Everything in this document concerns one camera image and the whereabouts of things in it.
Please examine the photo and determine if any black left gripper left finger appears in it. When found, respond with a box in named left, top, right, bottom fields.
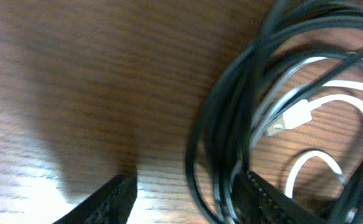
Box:
left=54, top=175, right=138, bottom=224

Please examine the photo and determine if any white USB cable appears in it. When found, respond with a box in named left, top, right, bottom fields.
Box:
left=227, top=54, right=363, bottom=224

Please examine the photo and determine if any black USB cable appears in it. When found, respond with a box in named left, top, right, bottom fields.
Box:
left=184, top=0, right=363, bottom=224

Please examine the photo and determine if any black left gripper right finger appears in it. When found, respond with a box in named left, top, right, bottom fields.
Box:
left=232, top=172, right=327, bottom=224

